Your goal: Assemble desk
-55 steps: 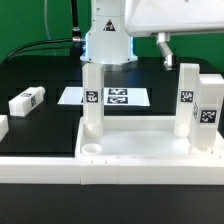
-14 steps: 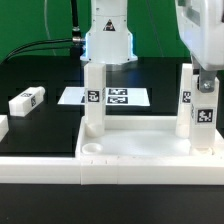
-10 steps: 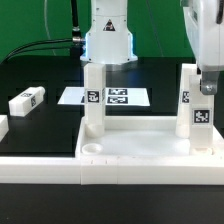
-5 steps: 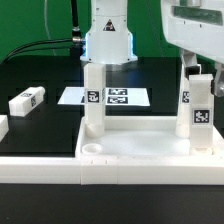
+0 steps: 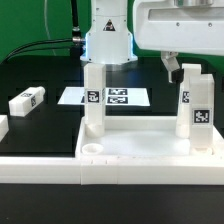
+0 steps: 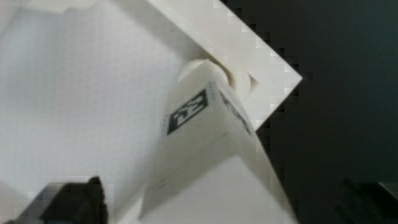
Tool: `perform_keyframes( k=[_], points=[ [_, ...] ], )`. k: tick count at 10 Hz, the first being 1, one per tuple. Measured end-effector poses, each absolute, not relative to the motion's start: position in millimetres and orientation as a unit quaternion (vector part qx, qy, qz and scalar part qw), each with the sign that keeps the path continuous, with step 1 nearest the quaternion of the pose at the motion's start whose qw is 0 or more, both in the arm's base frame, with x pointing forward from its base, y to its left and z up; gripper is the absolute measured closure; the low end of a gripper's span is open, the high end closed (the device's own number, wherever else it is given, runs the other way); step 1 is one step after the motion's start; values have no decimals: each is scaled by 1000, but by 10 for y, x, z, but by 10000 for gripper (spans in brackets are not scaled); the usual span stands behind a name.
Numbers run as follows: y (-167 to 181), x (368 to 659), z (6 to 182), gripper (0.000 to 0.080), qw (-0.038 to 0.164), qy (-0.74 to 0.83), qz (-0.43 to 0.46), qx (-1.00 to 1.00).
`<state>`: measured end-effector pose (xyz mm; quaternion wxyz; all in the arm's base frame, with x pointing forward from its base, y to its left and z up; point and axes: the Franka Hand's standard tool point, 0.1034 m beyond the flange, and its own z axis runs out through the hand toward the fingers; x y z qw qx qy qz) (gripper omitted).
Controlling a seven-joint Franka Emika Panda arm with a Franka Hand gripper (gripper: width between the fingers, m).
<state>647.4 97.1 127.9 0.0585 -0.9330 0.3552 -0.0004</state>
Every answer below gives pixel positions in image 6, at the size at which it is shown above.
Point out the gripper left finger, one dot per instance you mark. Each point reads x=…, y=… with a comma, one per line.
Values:
x=68, y=204

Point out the white desk top tray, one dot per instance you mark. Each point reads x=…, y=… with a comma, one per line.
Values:
x=91, y=62

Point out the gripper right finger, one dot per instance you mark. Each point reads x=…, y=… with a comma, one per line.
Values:
x=368, y=203

